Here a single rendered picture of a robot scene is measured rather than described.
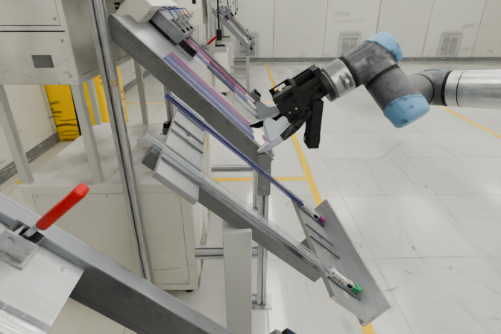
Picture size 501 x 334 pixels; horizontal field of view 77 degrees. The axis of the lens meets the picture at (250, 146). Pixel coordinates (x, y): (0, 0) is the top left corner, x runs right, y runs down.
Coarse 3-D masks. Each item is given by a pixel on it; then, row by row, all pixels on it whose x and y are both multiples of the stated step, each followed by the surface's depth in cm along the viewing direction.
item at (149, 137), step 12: (156, 144) 44; (168, 156) 45; (180, 156) 46; (192, 168) 47; (204, 180) 48; (216, 180) 49; (216, 192) 49; (228, 192) 49; (240, 204) 50; (252, 216) 51; (264, 216) 53; (276, 228) 53; (288, 240) 54; (300, 252) 56; (312, 252) 58; (324, 264) 58
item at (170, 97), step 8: (168, 96) 64; (176, 104) 65; (184, 104) 66; (184, 112) 66; (192, 112) 67; (200, 120) 67; (208, 128) 68; (216, 136) 69; (224, 144) 70; (232, 144) 71; (240, 152) 71; (248, 160) 72; (256, 168) 73; (264, 176) 74; (280, 184) 76; (288, 192) 77; (296, 200) 78; (320, 216) 82
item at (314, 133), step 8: (312, 104) 66; (320, 104) 66; (312, 112) 67; (320, 112) 67; (312, 120) 67; (320, 120) 68; (312, 128) 68; (320, 128) 68; (304, 136) 71; (312, 136) 69; (320, 136) 70; (312, 144) 70
